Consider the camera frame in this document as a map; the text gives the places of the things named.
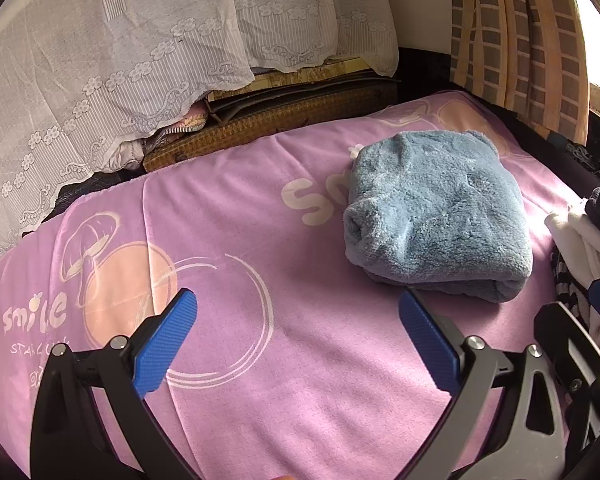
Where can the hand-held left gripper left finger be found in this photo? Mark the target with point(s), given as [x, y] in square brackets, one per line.
[165, 345]

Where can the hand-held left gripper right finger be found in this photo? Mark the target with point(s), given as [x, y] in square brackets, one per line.
[427, 345]

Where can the blue fleece jacket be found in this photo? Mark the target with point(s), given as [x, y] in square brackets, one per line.
[435, 210]

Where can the black and white striped garment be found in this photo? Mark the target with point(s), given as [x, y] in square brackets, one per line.
[572, 290]

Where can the purple printed blanket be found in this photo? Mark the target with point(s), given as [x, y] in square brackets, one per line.
[280, 310]

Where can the dark cloth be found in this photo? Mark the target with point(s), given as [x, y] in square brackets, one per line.
[90, 187]

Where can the pale lilac garment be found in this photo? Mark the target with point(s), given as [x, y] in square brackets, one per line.
[127, 155]

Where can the brown woven bamboo mat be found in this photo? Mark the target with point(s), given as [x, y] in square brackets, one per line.
[280, 110]

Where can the plaid curtain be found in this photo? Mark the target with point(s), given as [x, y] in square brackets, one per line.
[520, 35]

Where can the white lace cloth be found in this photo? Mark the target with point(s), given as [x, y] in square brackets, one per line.
[105, 60]

